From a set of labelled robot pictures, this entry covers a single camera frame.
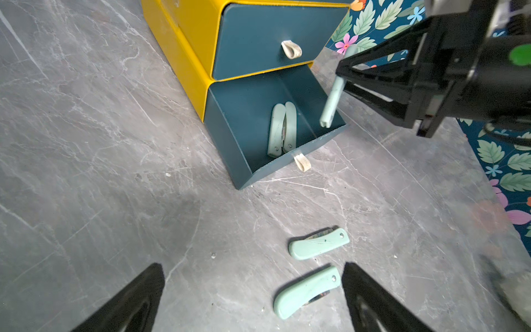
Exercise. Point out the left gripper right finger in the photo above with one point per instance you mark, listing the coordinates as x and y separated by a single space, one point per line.
372 308

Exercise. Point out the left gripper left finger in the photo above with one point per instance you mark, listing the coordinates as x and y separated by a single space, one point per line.
134 308

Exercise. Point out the mint knife diagonal center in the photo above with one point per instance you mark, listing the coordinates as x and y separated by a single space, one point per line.
305 291

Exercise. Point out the teal bottom drawer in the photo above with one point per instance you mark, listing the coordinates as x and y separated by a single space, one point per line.
238 116

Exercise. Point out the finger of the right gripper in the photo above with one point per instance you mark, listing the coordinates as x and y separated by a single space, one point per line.
407 40
394 112

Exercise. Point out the yellow drawer cabinet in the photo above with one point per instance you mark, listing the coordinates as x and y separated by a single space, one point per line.
187 33

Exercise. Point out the teal drawer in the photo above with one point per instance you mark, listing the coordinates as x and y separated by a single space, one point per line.
238 116
256 38

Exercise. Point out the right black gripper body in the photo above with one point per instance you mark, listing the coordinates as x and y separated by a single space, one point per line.
487 51

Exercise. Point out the mint knife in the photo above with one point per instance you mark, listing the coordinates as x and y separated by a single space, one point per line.
321 242
290 138
330 107

